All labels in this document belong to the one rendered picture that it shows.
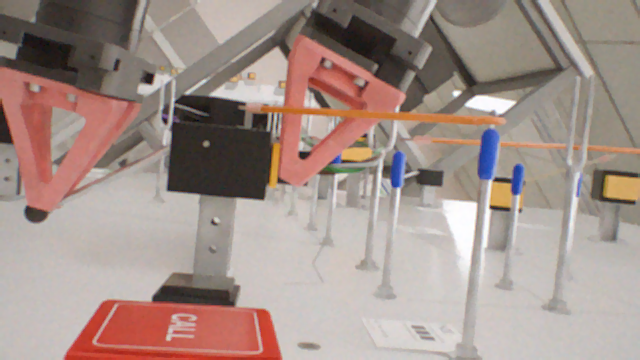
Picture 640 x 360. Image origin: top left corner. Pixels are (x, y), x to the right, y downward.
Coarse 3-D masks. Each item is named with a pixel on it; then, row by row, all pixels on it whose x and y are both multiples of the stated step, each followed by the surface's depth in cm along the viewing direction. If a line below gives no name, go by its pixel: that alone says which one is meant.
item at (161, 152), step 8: (208, 144) 38; (152, 152) 40; (160, 152) 40; (168, 152) 40; (136, 160) 40; (144, 160) 39; (152, 160) 40; (120, 168) 40; (128, 168) 39; (136, 168) 40; (104, 176) 40; (112, 176) 39; (120, 176) 40; (88, 184) 39; (96, 184) 39; (104, 184) 40; (72, 192) 39; (80, 192) 39; (88, 192) 40; (64, 200) 39
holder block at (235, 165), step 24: (192, 144) 38; (216, 144) 38; (240, 144) 38; (264, 144) 38; (168, 168) 38; (192, 168) 38; (216, 168) 38; (240, 168) 38; (264, 168) 38; (192, 192) 38; (216, 192) 38; (240, 192) 38; (264, 192) 38
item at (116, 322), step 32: (96, 320) 17; (128, 320) 18; (160, 320) 18; (192, 320) 18; (224, 320) 19; (256, 320) 19; (96, 352) 15; (128, 352) 15; (160, 352) 15; (192, 352) 16; (224, 352) 16; (256, 352) 16
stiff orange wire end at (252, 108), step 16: (256, 112) 39; (272, 112) 38; (288, 112) 37; (304, 112) 36; (320, 112) 35; (336, 112) 34; (352, 112) 33; (368, 112) 33; (384, 112) 32; (400, 112) 32
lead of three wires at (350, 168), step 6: (378, 144) 46; (378, 150) 45; (372, 156) 43; (378, 156) 43; (360, 162) 42; (366, 162) 42; (372, 162) 42; (324, 168) 40; (330, 168) 40; (336, 168) 40; (342, 168) 41; (348, 168) 41; (354, 168) 41; (360, 168) 42; (318, 174) 40; (324, 174) 40; (330, 174) 41; (336, 174) 41
